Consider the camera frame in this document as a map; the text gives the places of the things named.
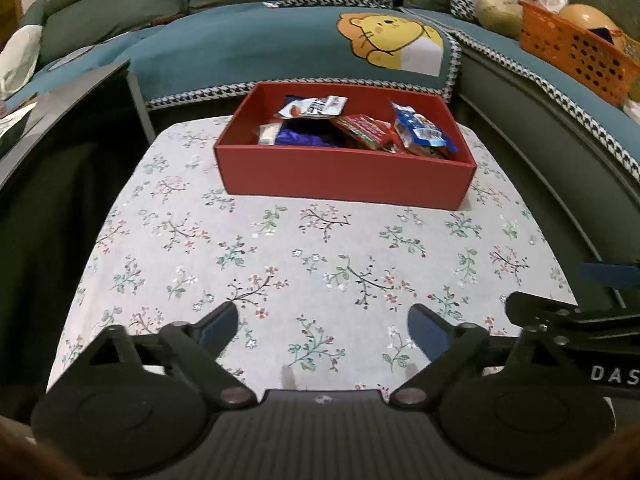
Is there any red cardboard box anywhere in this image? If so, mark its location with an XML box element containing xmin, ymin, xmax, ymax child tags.
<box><xmin>213</xmin><ymin>81</ymin><xmax>477</xmax><ymax>211</ymax></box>

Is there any orange plastic basket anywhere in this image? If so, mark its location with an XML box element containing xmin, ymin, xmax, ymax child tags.
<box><xmin>517</xmin><ymin>0</ymin><xmax>640</xmax><ymax>106</ymax></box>

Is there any narrow yellow houndstooth pillow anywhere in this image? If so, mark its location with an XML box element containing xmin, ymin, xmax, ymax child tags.
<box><xmin>447</xmin><ymin>0</ymin><xmax>478</xmax><ymax>21</ymax></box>

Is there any large green back cushion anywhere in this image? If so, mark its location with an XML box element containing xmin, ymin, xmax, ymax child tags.
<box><xmin>42</xmin><ymin>0</ymin><xmax>193</xmax><ymax>43</ymax></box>

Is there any dark side table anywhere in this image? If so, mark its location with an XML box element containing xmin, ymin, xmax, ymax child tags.
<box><xmin>0</xmin><ymin>59</ymin><xmax>156</xmax><ymax>186</ymax></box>

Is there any white noodle snack packet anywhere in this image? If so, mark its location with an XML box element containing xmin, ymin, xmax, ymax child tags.
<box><xmin>277</xmin><ymin>95</ymin><xmax>348</xmax><ymax>120</ymax></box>

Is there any red green snack packet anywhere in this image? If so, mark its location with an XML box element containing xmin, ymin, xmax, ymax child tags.
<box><xmin>332</xmin><ymin>114</ymin><xmax>401</xmax><ymax>153</ymax></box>

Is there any floral tablecloth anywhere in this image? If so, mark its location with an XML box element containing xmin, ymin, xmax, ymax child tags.
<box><xmin>47</xmin><ymin>112</ymin><xmax>578</xmax><ymax>401</ymax></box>

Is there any yellow round object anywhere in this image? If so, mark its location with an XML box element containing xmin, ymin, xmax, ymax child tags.
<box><xmin>557</xmin><ymin>4</ymin><xmax>621</xmax><ymax>33</ymax></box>

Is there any blue houndstooth-trim sofa cover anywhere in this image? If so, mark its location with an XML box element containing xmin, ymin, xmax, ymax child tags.
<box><xmin>450</xmin><ymin>20</ymin><xmax>640</xmax><ymax>181</ymax></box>

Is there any blue lion print sofa cover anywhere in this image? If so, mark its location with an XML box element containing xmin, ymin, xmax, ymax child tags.
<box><xmin>15</xmin><ymin>0</ymin><xmax>463</xmax><ymax>111</ymax></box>

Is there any green sofa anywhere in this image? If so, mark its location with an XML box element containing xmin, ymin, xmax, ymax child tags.
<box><xmin>20</xmin><ymin>0</ymin><xmax>640</xmax><ymax>311</ymax></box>

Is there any light green cloth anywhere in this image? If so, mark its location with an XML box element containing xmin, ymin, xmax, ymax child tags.
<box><xmin>0</xmin><ymin>25</ymin><xmax>43</xmax><ymax>101</ymax></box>

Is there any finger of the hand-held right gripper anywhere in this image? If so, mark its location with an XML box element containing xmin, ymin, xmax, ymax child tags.
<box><xmin>505</xmin><ymin>291</ymin><xmax>640</xmax><ymax>346</ymax></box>
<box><xmin>580</xmin><ymin>261</ymin><xmax>640</xmax><ymax>306</ymax></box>

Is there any white paper packet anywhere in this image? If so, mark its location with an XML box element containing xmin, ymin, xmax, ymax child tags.
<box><xmin>0</xmin><ymin>102</ymin><xmax>38</xmax><ymax>146</ymax></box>

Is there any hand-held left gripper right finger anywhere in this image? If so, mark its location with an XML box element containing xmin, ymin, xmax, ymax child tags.
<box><xmin>389</xmin><ymin>302</ymin><xmax>563</xmax><ymax>407</ymax></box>

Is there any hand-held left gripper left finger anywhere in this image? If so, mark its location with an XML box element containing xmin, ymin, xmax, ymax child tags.
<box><xmin>75</xmin><ymin>301</ymin><xmax>258</xmax><ymax>407</ymax></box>

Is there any dark blue foil packet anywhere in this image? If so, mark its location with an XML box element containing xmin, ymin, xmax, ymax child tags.
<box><xmin>275</xmin><ymin>122</ymin><xmax>346</xmax><ymax>150</ymax></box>

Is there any blue white coconut packet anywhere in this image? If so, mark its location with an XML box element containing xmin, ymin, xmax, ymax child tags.
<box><xmin>391</xmin><ymin>101</ymin><xmax>458</xmax><ymax>160</ymax></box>

